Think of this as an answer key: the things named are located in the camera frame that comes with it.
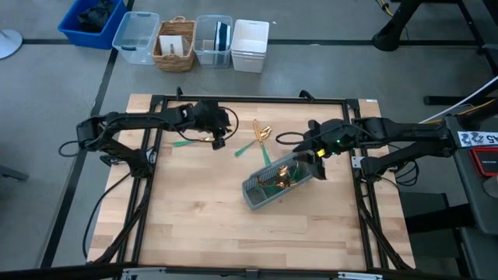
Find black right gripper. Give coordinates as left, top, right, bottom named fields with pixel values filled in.
left=292, top=118, right=354, bottom=157

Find gold knife green handle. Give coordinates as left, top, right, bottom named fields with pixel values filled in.
left=255, top=177, right=282, bottom=196
left=252, top=118, right=272, bottom=167

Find wicker basket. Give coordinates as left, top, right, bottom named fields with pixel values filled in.
left=152, top=15, right=197, bottom=73

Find grey plastic cutlery basket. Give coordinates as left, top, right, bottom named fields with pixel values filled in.
left=240, top=151, right=317, bottom=212

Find clear plastic bin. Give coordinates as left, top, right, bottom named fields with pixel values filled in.
left=193, top=14, right=233, bottom=69

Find white box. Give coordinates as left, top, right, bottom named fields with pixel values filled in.
left=158, top=34, right=191, bottom=57

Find white plastic bin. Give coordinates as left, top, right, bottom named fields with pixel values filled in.
left=230, top=19, right=270, bottom=74

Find black white folded item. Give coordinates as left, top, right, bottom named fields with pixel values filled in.
left=213, top=21, right=233, bottom=52

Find clear bin teal latches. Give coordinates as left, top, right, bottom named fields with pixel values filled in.
left=111, top=10, right=161, bottom=66

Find black stand base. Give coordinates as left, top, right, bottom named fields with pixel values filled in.
left=371, top=0, right=423, bottom=53

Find black cloth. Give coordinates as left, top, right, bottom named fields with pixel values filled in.
left=76, top=0, right=114, bottom=34

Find blue plastic bin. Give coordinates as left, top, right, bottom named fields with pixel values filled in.
left=57, top=0, right=128, bottom=51

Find dark grey cart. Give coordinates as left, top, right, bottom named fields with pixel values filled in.
left=441, top=112, right=498, bottom=236

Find white paper tag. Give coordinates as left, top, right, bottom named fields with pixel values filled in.
left=457, top=131, right=498, bottom=149

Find red black device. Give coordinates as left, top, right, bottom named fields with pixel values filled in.
left=469, top=146, right=498, bottom=178

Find white round stand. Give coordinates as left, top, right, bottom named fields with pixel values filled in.
left=0, top=29, right=23, bottom=61

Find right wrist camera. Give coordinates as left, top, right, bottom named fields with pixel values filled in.
left=310, top=154, right=328, bottom=181

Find black left camera cable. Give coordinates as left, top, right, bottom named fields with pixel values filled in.
left=217, top=106, right=240, bottom=142

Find black camera cable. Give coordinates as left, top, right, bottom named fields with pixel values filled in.
left=217, top=106, right=240, bottom=142
left=275, top=131, right=308, bottom=146

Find black right camera cable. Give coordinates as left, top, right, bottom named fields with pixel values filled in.
left=275, top=131, right=308, bottom=146

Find black aluminium table frame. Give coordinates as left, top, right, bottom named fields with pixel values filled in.
left=87, top=86, right=416, bottom=273

